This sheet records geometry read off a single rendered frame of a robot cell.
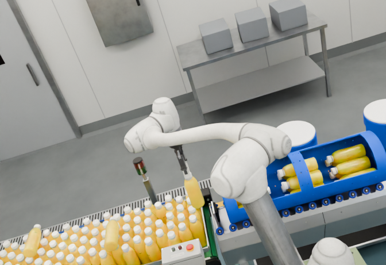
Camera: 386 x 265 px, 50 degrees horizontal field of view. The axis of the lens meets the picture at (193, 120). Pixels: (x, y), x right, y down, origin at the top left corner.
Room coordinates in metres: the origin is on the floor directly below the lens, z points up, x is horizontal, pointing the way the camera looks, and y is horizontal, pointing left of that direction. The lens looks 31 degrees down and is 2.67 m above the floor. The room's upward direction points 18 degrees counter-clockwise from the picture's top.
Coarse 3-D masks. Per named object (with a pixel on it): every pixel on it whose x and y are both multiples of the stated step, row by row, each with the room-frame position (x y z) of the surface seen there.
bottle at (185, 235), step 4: (188, 228) 1.64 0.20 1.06; (180, 232) 1.62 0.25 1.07; (184, 232) 1.61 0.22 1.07; (188, 232) 1.62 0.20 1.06; (180, 236) 1.61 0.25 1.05; (184, 236) 1.60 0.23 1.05; (188, 236) 1.61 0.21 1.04; (192, 236) 1.63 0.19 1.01; (184, 240) 1.60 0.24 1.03; (188, 240) 1.60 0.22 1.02
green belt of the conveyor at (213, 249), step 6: (204, 210) 1.91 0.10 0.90; (210, 222) 1.82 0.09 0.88; (210, 228) 1.76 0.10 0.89; (210, 234) 1.71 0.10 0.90; (210, 240) 1.67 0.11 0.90; (204, 246) 1.64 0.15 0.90; (210, 246) 1.63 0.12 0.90; (216, 246) 1.64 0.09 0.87; (204, 252) 1.60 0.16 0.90; (210, 252) 1.58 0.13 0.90; (216, 252) 1.59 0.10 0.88
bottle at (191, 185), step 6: (186, 180) 1.64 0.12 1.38; (192, 180) 1.63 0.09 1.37; (186, 186) 1.63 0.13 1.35; (192, 186) 1.61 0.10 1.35; (198, 186) 1.63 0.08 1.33; (192, 192) 1.61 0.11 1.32; (198, 192) 1.62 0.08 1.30; (192, 198) 1.61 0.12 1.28; (198, 198) 1.61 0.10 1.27; (192, 204) 1.62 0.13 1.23; (198, 204) 1.61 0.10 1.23
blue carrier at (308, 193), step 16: (320, 144) 1.78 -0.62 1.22; (336, 144) 1.84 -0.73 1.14; (352, 144) 1.84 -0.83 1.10; (368, 144) 1.66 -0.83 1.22; (288, 160) 1.86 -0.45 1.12; (320, 160) 1.85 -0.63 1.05; (384, 160) 1.58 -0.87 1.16; (272, 176) 1.86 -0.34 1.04; (304, 176) 1.62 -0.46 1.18; (352, 176) 1.58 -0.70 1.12; (368, 176) 1.57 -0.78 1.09; (384, 176) 1.57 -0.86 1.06; (272, 192) 1.80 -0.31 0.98; (288, 192) 1.77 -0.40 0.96; (304, 192) 1.59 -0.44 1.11; (320, 192) 1.59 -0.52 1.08; (336, 192) 1.59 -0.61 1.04; (240, 208) 1.61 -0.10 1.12
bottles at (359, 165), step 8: (352, 160) 1.71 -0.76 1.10; (360, 160) 1.70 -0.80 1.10; (368, 160) 1.68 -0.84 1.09; (336, 168) 1.71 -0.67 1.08; (344, 168) 1.69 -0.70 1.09; (352, 168) 1.68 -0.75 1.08; (360, 168) 1.67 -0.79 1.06; (368, 168) 1.64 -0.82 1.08; (288, 176) 1.79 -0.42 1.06; (336, 176) 1.74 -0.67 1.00; (344, 176) 1.68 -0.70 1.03; (320, 184) 1.63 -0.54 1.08
